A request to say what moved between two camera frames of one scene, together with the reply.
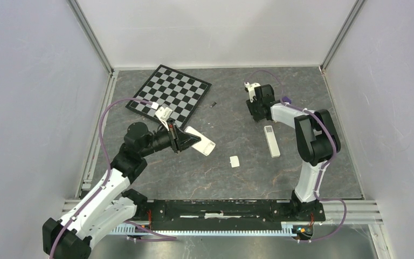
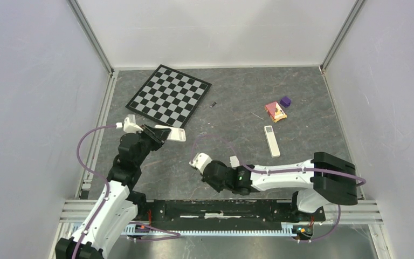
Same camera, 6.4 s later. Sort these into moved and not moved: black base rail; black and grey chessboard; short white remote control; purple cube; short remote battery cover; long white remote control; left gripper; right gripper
Moved: left gripper; short white remote control; right gripper
Not moved: black base rail; black and grey chessboard; short remote battery cover; long white remote control; purple cube
